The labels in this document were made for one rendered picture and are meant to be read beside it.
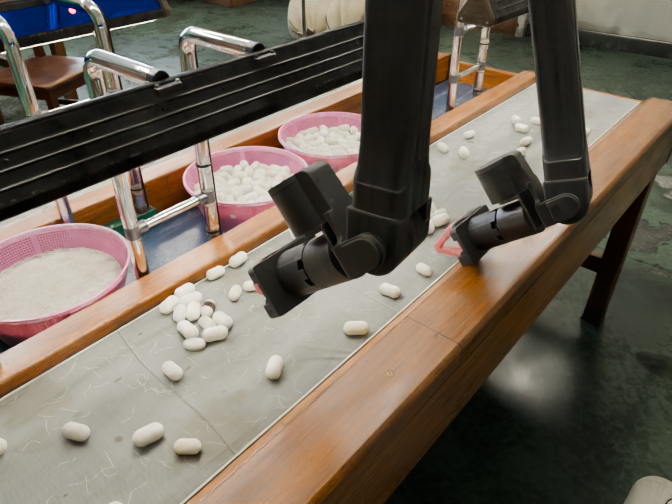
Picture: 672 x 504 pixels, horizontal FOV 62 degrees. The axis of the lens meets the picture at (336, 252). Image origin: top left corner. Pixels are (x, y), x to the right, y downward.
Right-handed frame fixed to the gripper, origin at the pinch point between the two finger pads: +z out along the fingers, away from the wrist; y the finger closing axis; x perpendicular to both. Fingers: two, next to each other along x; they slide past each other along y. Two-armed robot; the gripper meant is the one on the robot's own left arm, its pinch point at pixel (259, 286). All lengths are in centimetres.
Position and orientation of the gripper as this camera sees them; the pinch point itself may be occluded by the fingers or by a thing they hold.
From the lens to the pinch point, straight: 73.9
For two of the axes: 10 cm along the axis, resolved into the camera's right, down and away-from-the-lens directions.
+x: 4.8, 8.7, 1.0
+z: -5.9, 2.3, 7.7
